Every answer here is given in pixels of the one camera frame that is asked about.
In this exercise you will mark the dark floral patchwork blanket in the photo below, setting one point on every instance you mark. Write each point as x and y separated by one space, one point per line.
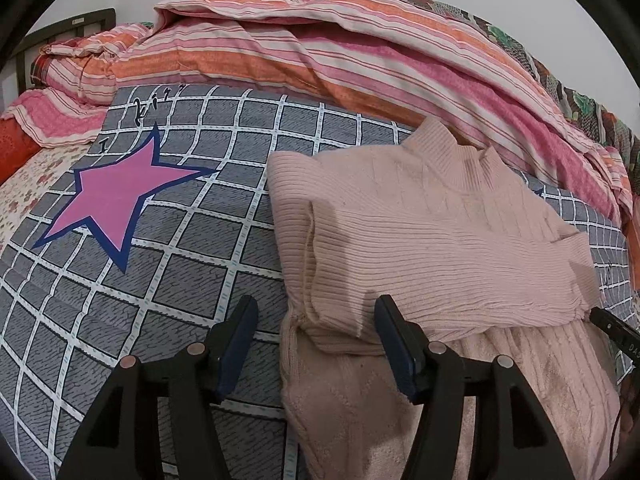
560 85

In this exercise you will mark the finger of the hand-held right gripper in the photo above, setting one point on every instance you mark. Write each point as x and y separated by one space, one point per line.
617 330

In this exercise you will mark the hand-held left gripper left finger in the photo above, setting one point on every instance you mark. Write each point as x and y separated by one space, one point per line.
236 345

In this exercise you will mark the pink ribbed knit sweater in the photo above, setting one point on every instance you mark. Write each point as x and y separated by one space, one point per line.
425 240

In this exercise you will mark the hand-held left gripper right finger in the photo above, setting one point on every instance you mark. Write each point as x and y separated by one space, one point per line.
395 347

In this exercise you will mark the dark metal bed headboard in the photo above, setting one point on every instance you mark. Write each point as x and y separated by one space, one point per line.
45 40

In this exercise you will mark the white floral bed sheet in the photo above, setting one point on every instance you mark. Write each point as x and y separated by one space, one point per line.
30 195

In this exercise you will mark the grey checked star bed sheet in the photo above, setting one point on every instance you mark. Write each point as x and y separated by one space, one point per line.
165 270

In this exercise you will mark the pink orange striped quilt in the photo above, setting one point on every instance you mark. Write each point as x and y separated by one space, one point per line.
320 65

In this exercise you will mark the red cloth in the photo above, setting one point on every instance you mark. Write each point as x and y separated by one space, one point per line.
15 152

